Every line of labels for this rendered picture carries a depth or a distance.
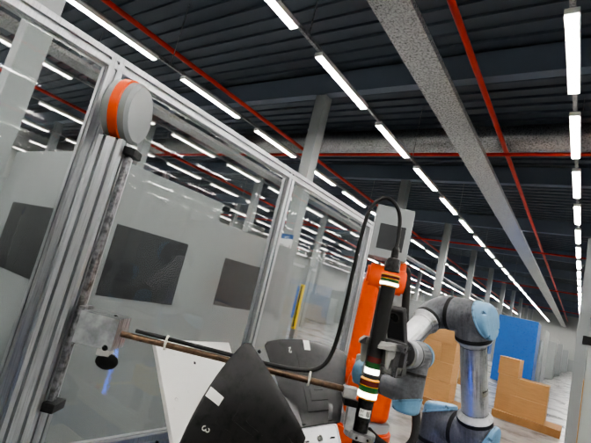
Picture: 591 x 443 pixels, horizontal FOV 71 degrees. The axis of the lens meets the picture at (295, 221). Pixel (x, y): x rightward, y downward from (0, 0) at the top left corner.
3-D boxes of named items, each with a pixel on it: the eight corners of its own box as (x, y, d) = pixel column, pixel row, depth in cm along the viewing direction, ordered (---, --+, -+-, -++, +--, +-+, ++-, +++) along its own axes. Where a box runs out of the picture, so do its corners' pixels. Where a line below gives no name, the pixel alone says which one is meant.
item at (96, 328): (64, 344, 91) (76, 305, 92) (80, 339, 98) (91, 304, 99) (109, 354, 90) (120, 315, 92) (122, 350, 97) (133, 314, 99)
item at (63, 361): (38, 411, 90) (123, 144, 99) (51, 404, 94) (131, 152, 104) (51, 414, 90) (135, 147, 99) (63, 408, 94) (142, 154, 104)
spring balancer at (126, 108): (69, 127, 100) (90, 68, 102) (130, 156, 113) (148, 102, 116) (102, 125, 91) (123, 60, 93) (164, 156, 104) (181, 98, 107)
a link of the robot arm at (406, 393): (390, 403, 120) (397, 364, 122) (425, 417, 112) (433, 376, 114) (375, 403, 115) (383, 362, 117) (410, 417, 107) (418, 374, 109)
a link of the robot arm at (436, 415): (427, 431, 159) (434, 395, 162) (462, 446, 149) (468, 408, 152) (412, 432, 152) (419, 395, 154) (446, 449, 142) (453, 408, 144)
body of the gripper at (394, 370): (395, 378, 95) (413, 377, 104) (402, 341, 97) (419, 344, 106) (365, 368, 100) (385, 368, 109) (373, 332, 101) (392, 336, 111)
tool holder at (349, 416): (336, 436, 88) (346, 389, 90) (332, 425, 95) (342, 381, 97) (377, 446, 88) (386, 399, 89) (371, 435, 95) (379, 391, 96)
